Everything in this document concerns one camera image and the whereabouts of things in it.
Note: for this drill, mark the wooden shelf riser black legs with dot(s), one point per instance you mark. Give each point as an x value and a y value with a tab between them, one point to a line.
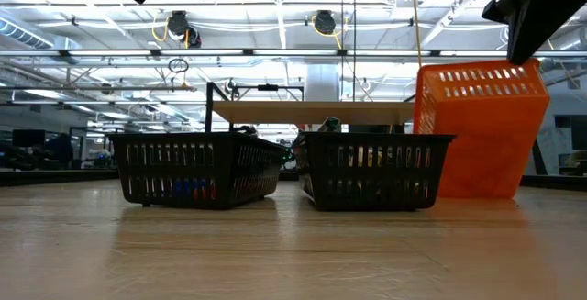
316	112

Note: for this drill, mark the black background monitor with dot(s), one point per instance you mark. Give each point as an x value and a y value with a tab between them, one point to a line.
27	137

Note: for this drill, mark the orange slotted plastic basket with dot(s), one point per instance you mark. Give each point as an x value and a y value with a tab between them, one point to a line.
486	144

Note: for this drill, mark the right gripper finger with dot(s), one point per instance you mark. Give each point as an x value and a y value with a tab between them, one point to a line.
541	11

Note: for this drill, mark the silver ventilation duct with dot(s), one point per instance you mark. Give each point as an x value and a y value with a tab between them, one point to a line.
23	34

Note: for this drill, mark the black slotted plastic basket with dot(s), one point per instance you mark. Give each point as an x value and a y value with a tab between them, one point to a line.
371	174
192	170

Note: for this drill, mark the long ceiling light bar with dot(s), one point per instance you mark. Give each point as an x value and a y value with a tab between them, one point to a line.
206	52

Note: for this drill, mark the person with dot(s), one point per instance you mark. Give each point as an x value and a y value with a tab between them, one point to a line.
59	148

